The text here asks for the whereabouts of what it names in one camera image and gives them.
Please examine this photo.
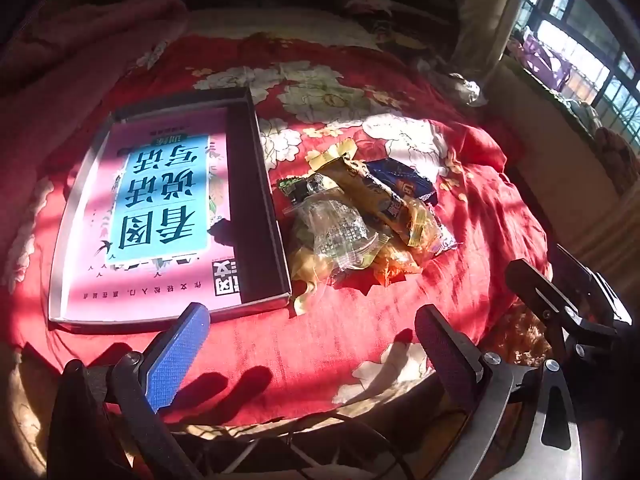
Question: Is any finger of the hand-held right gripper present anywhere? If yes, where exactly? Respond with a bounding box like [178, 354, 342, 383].
[505, 259, 618, 356]
[555, 244, 633, 323]

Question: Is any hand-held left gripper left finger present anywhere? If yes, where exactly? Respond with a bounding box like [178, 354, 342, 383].
[47, 302, 211, 480]

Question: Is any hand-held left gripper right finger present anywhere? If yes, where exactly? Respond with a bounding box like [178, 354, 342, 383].
[415, 305, 583, 480]

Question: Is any shallow grey cardboard box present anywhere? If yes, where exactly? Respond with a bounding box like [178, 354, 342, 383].
[47, 86, 292, 335]

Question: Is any clear checked snack wrapper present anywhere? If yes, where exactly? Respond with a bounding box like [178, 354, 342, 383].
[286, 194, 383, 273]

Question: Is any long yellow snack packet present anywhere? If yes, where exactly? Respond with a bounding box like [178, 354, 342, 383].
[320, 155, 461, 261]

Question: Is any blue snack packet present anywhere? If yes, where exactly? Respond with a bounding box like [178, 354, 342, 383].
[364, 157, 440, 207]

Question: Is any black green snack packet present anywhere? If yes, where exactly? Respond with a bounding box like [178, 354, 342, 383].
[276, 172, 333, 203]

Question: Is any yellow-green snack packet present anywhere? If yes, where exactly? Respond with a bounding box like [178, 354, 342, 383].
[306, 139, 357, 171]

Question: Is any red floral blanket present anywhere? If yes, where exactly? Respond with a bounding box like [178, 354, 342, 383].
[0, 30, 556, 431]

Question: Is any brown round cushion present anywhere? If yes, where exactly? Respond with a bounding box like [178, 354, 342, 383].
[594, 126, 640, 197]

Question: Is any pink book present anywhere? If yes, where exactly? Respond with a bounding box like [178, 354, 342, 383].
[65, 107, 243, 323]

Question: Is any crumpled grey cloth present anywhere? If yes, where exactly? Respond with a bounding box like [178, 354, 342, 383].
[420, 57, 490, 108]

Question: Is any purple cloth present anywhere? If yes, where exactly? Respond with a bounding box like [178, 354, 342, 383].
[517, 27, 573, 92]

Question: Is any window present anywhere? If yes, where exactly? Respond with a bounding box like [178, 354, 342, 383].
[520, 0, 640, 131]

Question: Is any beige curtain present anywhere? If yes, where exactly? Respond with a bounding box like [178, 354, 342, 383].
[447, 0, 531, 106]

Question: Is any pink fleece blanket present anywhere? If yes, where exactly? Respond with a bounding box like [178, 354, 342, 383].
[0, 0, 193, 221]

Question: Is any dark floral cloth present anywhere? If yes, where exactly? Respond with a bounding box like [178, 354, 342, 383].
[340, 0, 463, 61]

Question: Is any cream cloth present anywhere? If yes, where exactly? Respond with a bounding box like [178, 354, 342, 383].
[182, 7, 383, 53]

